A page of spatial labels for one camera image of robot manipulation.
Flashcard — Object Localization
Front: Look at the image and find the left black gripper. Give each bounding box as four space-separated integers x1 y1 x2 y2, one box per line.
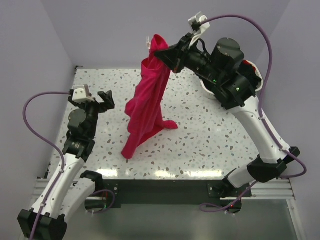
68 90 114 138

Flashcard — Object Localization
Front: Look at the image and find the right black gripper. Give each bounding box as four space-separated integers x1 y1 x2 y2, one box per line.
155 32 224 84

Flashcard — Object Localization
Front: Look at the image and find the pink t shirt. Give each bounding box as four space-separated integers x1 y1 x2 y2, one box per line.
121 34 178 160

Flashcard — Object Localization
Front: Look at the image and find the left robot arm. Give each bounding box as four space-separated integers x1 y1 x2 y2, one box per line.
17 87 116 240

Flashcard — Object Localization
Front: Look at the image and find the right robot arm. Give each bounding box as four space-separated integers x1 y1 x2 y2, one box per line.
154 35 300 197

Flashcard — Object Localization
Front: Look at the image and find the red garment in basket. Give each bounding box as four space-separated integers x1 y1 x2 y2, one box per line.
242 60 257 73

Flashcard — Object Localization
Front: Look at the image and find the white laundry basket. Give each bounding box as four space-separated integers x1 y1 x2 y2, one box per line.
199 63 264 100

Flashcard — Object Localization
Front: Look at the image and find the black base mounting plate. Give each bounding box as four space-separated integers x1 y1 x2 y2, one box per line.
84 178 252 215

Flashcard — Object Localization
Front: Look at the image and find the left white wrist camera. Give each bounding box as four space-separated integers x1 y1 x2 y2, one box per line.
71 84 94 104

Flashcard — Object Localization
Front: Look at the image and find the aluminium frame rail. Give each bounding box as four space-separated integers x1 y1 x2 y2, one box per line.
251 179 295 200

